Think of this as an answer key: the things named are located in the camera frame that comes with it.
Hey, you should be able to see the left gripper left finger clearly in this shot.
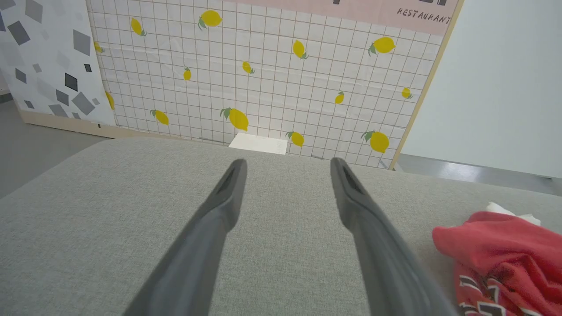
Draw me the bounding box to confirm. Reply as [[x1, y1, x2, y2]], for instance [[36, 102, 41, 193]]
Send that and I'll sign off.
[[123, 158, 249, 316]]

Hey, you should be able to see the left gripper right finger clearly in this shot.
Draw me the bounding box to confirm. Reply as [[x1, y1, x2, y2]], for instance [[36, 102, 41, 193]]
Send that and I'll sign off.
[[329, 157, 459, 316]]

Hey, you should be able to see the red and white shirt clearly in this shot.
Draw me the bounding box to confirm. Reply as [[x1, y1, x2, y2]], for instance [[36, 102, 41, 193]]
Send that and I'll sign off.
[[432, 202, 562, 316]]

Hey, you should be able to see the white rectangular block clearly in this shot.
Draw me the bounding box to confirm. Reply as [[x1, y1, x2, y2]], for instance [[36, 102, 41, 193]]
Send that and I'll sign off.
[[229, 133, 288, 155]]

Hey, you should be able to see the lemon print grid panel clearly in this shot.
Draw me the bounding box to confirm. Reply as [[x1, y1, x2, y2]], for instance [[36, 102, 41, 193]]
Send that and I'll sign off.
[[86, 0, 457, 169]]

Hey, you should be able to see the wooden base board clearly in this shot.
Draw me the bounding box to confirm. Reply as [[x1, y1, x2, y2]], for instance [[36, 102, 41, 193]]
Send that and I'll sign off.
[[18, 110, 176, 140]]

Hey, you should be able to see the grey diamond pattern panel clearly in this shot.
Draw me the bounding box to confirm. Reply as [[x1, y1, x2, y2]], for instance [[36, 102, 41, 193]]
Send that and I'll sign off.
[[0, 0, 117, 128]]

